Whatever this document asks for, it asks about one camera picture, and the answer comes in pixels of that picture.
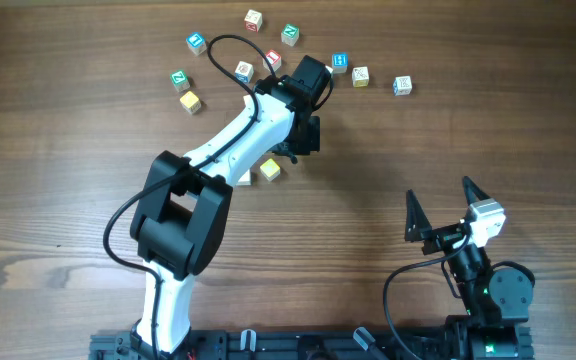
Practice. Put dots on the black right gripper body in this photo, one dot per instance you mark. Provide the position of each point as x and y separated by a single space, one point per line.
442 239

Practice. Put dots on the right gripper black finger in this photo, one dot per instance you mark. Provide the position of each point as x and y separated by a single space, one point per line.
473 193
416 221

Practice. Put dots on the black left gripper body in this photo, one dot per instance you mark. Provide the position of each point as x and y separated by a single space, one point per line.
303 143

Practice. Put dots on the plain cream block with 9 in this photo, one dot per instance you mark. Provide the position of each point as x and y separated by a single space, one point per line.
245 179

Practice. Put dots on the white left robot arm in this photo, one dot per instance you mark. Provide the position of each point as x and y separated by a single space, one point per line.
180 219

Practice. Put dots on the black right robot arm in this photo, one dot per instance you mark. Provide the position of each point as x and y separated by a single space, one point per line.
496 296

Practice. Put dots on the white bird block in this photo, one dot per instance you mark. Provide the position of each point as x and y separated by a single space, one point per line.
248 101

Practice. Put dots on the blue-top ladder block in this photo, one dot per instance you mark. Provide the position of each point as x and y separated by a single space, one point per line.
340 63

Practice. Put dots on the yellow-sided block with 0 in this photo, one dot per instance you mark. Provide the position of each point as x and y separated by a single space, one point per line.
360 76

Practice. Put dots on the red I top block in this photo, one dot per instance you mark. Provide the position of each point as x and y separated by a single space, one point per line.
274 59

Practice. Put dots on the blue D block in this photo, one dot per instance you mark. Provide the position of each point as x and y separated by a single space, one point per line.
244 72

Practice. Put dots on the green N block far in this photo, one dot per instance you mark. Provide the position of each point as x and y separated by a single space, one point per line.
290 34

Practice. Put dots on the blue-sided block far right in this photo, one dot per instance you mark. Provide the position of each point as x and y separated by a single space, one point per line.
402 85

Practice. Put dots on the yellow-top block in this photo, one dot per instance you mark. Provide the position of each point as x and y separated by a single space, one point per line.
190 102

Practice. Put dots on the red M block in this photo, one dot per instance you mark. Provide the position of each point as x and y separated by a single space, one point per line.
253 20

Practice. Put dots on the green Z block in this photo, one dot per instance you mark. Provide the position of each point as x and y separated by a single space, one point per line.
180 81

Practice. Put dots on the blue-top block far left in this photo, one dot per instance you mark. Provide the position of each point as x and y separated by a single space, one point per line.
196 43

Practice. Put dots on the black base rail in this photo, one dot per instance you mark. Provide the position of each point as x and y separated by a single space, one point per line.
308 345

